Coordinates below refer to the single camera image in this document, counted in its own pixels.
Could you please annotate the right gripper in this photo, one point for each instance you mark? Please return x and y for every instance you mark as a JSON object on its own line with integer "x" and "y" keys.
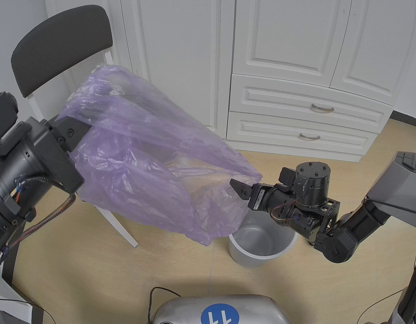
{"x": 272, "y": 199}

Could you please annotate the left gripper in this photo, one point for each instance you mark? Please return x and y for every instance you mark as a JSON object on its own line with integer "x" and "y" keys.
{"x": 36, "y": 154}

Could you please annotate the purple plastic bag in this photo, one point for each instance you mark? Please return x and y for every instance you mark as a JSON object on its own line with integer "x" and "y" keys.
{"x": 143, "y": 147}

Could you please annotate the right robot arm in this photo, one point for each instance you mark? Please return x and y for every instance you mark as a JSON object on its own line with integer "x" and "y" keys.
{"x": 390, "y": 187}

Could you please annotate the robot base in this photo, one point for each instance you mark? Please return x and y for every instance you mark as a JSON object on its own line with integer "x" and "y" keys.
{"x": 181, "y": 312}

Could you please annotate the white trash bin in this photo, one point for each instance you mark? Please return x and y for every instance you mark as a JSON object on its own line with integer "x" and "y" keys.
{"x": 261, "y": 240}

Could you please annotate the grey and white chair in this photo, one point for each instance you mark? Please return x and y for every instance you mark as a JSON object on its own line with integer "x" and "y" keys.
{"x": 59, "y": 39}

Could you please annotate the white wardrobe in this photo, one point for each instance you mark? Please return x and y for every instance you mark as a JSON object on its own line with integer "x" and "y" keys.
{"x": 278, "y": 29}

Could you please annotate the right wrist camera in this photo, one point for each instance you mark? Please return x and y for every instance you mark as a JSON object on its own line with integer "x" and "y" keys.
{"x": 286, "y": 177}

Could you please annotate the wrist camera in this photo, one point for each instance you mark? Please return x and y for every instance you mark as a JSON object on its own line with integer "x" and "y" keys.
{"x": 4, "y": 113}
{"x": 286, "y": 177}

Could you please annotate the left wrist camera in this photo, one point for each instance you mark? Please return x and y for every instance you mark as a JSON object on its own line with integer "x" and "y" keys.
{"x": 4, "y": 113}

